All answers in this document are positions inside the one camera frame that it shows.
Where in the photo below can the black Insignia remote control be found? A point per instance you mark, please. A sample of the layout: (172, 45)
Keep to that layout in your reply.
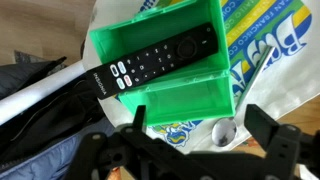
(156, 60)

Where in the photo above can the white printed tote bag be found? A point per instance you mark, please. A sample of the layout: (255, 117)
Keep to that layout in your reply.
(283, 76)

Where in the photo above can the white coat rack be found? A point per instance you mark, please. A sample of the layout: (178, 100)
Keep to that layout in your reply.
(36, 88)

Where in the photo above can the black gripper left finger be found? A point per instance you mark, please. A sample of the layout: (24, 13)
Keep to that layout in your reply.
(139, 117)

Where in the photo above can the green plastic box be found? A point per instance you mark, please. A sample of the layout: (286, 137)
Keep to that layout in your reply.
(186, 93)

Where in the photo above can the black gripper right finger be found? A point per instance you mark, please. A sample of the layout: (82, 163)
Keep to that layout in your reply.
(261, 122)

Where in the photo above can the dark puffer jacket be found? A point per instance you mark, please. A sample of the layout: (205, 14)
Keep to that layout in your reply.
(50, 133)

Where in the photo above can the metal spoon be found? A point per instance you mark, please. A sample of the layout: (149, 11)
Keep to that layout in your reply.
(230, 123)

